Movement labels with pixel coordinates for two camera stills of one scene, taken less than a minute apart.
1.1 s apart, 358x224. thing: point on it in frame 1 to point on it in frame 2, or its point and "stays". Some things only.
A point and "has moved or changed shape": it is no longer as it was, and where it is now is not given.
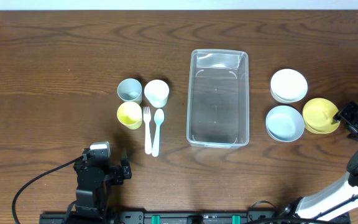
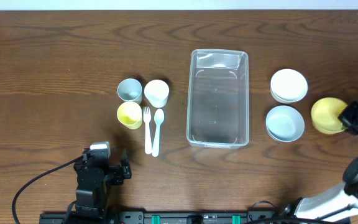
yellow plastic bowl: [318, 114] has moved or changed shape
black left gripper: [117, 175] stays
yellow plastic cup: [129, 114] stays
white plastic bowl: [288, 86] stays
